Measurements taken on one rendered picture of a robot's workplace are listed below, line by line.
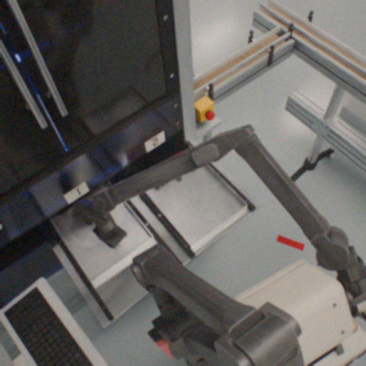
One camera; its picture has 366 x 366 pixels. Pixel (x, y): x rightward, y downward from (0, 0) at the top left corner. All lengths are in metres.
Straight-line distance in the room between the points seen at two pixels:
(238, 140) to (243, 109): 1.96
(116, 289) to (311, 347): 0.73
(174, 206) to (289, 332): 0.96
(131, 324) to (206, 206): 1.01
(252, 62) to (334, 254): 1.10
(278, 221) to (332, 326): 1.60
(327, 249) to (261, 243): 1.39
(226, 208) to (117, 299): 0.50
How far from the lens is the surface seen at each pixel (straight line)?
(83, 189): 1.42
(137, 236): 1.45
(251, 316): 0.63
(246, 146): 0.97
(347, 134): 2.19
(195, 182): 1.53
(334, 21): 3.78
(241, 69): 1.85
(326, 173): 2.70
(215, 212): 1.47
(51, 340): 1.48
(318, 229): 1.02
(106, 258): 1.44
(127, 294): 1.39
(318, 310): 0.87
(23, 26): 0.90
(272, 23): 2.11
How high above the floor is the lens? 2.19
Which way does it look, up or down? 59 degrees down
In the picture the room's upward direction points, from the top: 7 degrees counter-clockwise
